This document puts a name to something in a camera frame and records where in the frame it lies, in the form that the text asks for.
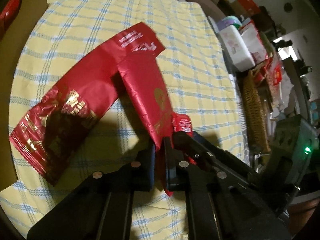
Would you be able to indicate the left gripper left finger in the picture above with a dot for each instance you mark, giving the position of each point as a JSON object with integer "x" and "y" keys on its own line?
{"x": 101, "y": 206}

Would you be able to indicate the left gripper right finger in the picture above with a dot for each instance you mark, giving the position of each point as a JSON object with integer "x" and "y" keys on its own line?
{"x": 219, "y": 205}

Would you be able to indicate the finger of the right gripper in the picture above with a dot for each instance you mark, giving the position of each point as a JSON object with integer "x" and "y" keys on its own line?
{"x": 207, "y": 155}

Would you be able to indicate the red packet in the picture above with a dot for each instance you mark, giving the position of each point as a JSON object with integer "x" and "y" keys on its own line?
{"x": 148, "y": 93}

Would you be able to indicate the long red foil pouch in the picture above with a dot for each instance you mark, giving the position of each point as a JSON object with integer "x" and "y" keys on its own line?
{"x": 50, "y": 133}

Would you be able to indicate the wicker basket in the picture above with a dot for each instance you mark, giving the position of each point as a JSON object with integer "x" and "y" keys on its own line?
{"x": 256, "y": 127}

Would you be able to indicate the white tissue box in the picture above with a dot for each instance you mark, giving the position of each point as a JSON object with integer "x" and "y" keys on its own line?
{"x": 236, "y": 49}

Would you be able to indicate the red box on shelf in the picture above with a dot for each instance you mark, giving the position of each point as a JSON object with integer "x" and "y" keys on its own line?
{"x": 250, "y": 7}

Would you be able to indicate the large cardboard box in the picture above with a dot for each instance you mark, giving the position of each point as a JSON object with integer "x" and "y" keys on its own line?
{"x": 18, "y": 18}

